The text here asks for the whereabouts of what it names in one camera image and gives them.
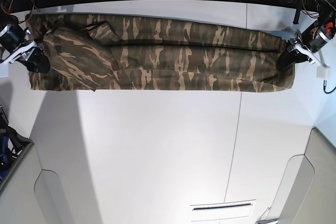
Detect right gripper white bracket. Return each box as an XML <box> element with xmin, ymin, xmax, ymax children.
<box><xmin>1</xmin><ymin>39</ymin><xmax>50</xmax><ymax>73</ymax></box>

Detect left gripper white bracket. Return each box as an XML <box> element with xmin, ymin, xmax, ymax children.
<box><xmin>277</xmin><ymin>29</ymin><xmax>330</xmax><ymax>71</ymax></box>

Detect camouflage T-shirt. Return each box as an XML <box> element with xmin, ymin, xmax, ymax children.
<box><xmin>26</xmin><ymin>14</ymin><xmax>295</xmax><ymax>92</ymax></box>

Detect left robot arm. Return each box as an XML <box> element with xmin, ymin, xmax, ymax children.
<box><xmin>277</xmin><ymin>0</ymin><xmax>335</xmax><ymax>72</ymax></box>

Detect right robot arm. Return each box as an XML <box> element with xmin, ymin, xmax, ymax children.
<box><xmin>1</xmin><ymin>0</ymin><xmax>50</xmax><ymax>73</ymax></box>

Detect blue black items at left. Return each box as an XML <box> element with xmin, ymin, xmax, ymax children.
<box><xmin>1</xmin><ymin>106</ymin><xmax>32</xmax><ymax>183</ymax></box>

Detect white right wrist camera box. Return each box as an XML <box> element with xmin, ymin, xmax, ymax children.
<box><xmin>0</xmin><ymin>63</ymin><xmax>9</xmax><ymax>78</ymax></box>

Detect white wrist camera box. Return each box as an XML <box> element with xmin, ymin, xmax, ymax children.
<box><xmin>317</xmin><ymin>66</ymin><xmax>329</xmax><ymax>80</ymax></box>
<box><xmin>0</xmin><ymin>63</ymin><xmax>9</xmax><ymax>78</ymax></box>

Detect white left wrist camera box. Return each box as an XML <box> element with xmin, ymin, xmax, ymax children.
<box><xmin>317</xmin><ymin>66</ymin><xmax>329</xmax><ymax>80</ymax></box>

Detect black braided camera cable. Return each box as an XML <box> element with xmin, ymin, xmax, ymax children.
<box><xmin>323</xmin><ymin>78</ymin><xmax>336</xmax><ymax>94</ymax></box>

